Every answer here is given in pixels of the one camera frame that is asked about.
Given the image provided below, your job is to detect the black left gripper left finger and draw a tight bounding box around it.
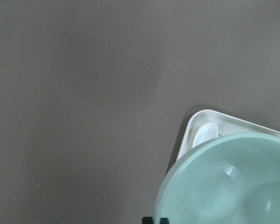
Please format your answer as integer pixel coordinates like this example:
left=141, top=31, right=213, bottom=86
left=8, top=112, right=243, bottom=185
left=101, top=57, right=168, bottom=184
left=141, top=217, right=154, bottom=224

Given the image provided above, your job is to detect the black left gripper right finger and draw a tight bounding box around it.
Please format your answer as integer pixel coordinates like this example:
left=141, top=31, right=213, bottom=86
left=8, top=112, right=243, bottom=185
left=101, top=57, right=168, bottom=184
left=159, top=217, right=169, bottom=224

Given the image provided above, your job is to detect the green bowl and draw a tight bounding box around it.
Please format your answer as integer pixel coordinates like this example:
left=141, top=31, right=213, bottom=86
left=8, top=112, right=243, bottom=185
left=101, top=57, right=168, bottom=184
left=154, top=133, right=280, bottom=224

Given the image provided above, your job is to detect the white plastic spoon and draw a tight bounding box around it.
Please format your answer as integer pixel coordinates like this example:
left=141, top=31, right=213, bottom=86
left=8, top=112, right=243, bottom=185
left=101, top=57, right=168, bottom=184
left=192, top=123, right=218, bottom=147

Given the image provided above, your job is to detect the cream serving tray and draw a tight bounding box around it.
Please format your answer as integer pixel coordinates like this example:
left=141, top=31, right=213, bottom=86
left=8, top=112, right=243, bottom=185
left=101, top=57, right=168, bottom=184
left=176, top=109, right=280, bottom=160

